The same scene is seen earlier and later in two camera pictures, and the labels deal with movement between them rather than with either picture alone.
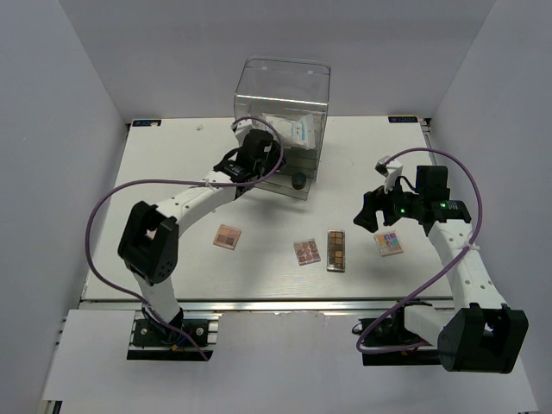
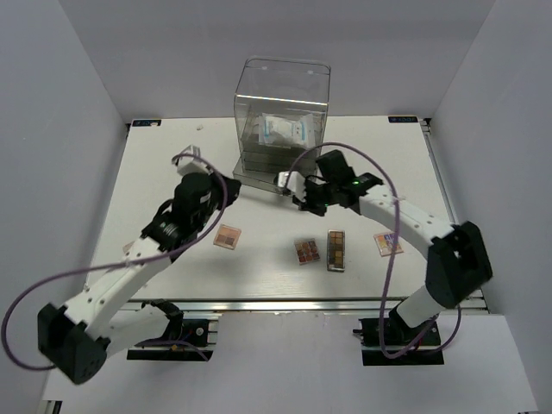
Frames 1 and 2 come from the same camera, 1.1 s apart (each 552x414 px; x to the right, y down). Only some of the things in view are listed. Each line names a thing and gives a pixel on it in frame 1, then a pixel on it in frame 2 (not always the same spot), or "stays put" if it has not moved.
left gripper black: (274, 154) -> (233, 187)
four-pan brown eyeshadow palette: (227, 236) stays put
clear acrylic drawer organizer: (289, 98) stays put
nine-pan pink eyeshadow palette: (306, 251) stays put
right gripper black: (374, 201) -> (306, 204)
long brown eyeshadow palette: (335, 253) stays put
